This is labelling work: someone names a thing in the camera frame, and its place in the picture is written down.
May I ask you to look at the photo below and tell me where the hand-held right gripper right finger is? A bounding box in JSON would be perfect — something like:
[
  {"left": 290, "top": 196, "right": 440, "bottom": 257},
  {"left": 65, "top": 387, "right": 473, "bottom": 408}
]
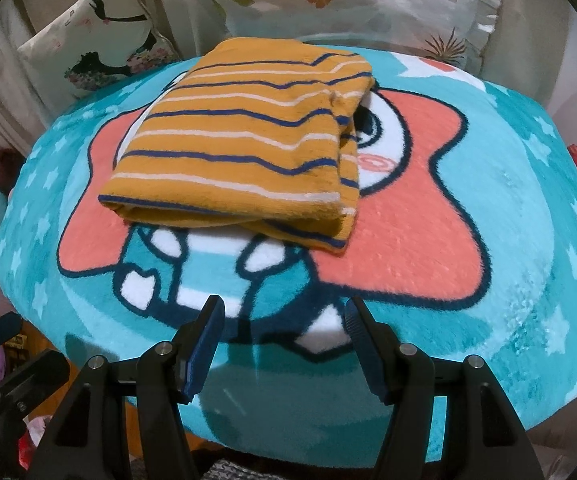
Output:
[{"left": 343, "top": 296, "right": 544, "bottom": 480}]

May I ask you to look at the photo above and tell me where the dark red cloth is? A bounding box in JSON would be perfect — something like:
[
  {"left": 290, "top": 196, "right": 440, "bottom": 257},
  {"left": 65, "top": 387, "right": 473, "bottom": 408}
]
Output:
[{"left": 0, "top": 149, "right": 26, "bottom": 193}]

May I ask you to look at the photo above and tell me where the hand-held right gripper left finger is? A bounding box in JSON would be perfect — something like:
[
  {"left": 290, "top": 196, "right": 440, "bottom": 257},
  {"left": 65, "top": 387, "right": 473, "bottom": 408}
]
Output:
[{"left": 26, "top": 294, "right": 226, "bottom": 480}]

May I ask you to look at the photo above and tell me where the white floral pillow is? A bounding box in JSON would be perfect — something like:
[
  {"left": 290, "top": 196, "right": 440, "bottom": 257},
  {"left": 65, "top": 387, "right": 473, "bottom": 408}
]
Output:
[{"left": 191, "top": 0, "right": 504, "bottom": 73}]

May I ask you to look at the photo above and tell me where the cream silhouette print pillow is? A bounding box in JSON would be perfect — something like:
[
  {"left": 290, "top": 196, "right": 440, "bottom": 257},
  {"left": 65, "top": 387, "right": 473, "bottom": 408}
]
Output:
[{"left": 16, "top": 0, "right": 179, "bottom": 106}]

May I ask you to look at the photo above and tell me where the grey knit cloth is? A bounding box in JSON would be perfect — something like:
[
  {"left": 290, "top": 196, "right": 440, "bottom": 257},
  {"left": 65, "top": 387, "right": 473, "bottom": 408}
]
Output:
[{"left": 202, "top": 459, "right": 272, "bottom": 480}]

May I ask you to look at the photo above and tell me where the red white packet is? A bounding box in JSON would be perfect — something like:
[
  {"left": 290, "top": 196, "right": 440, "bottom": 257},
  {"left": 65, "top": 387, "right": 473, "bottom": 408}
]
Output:
[{"left": 17, "top": 414, "right": 49, "bottom": 467}]

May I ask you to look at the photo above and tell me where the orange striped towel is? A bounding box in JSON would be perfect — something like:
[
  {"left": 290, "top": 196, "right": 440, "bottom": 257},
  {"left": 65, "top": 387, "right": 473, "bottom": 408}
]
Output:
[{"left": 98, "top": 36, "right": 375, "bottom": 256}]

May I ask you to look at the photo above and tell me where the teal star printed blanket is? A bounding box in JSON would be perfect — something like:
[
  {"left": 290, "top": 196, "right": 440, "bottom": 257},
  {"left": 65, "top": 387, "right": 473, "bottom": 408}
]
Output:
[{"left": 0, "top": 45, "right": 577, "bottom": 463}]

